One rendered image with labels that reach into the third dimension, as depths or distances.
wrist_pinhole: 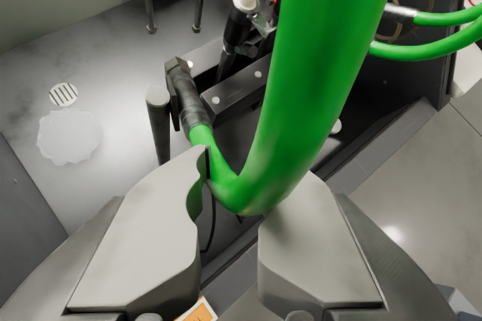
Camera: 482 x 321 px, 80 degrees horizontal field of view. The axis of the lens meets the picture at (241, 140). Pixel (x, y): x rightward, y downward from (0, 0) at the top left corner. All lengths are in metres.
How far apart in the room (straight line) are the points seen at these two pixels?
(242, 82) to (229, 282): 0.27
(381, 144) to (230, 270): 0.31
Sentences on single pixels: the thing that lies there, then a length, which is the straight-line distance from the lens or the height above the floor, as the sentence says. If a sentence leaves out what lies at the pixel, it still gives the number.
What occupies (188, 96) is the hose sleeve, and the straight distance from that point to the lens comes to 0.20.
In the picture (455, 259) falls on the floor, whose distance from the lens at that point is 2.00.
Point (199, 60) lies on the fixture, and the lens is 0.43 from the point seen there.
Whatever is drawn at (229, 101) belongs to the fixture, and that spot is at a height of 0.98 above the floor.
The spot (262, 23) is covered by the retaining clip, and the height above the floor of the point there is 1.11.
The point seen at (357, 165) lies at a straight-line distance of 0.50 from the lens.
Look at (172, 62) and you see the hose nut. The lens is 0.25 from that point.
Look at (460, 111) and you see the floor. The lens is 2.30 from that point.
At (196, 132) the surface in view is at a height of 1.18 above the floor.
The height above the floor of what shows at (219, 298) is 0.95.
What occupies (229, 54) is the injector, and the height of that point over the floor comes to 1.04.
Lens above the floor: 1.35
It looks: 69 degrees down
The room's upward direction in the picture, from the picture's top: 39 degrees clockwise
